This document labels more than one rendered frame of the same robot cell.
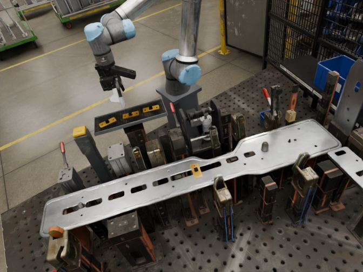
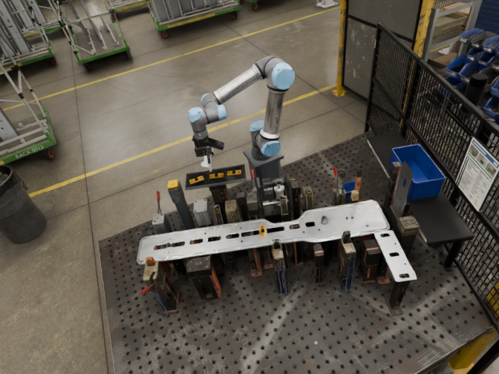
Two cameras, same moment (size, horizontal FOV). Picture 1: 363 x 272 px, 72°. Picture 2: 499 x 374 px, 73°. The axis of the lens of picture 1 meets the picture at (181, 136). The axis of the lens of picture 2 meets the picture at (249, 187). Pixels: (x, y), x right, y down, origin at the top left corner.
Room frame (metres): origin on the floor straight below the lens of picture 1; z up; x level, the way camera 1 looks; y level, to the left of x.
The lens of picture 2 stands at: (-0.42, -0.20, 2.46)
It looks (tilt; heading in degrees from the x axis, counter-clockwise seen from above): 43 degrees down; 9
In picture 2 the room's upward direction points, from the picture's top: 11 degrees counter-clockwise
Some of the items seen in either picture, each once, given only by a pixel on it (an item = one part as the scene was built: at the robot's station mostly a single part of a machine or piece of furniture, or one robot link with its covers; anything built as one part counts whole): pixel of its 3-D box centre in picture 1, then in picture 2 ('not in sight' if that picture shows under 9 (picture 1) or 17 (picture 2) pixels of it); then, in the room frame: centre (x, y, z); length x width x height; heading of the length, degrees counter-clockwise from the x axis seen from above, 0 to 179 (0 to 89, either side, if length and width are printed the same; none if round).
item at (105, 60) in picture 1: (104, 58); (200, 132); (1.05, 0.25, 1.48); 0.08 x 0.08 x 0.05
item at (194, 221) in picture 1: (184, 195); (252, 250); (0.73, 0.05, 0.84); 0.17 x 0.06 x 0.29; 7
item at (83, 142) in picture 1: (96, 162); (183, 210); (1.02, 0.49, 0.92); 0.08 x 0.08 x 0.44; 7
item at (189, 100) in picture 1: (182, 114); (266, 175); (1.31, -0.04, 0.90); 0.21 x 0.21 x 0.40; 26
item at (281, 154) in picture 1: (192, 173); (259, 233); (0.73, -0.01, 1.00); 1.38 x 0.22 x 0.02; 97
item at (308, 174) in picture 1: (300, 195); (345, 265); (0.59, -0.46, 0.87); 0.12 x 0.09 x 0.35; 7
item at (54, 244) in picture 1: (78, 263); (162, 288); (0.49, 0.53, 0.88); 0.15 x 0.11 x 0.36; 7
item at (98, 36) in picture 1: (98, 39); (197, 119); (1.05, 0.25, 1.56); 0.09 x 0.08 x 0.11; 112
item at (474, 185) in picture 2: not in sight; (477, 174); (0.76, -1.06, 1.30); 0.23 x 0.02 x 0.31; 7
